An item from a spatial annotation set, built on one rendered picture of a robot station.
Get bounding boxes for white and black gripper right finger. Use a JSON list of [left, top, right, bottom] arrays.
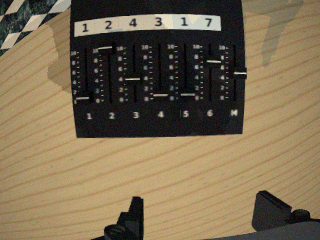
[[251, 190, 320, 232]]

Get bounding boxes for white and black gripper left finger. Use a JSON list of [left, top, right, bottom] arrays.
[[91, 196, 144, 240]]

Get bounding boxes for black lighting desk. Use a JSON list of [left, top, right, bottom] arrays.
[[70, 0, 247, 138]]

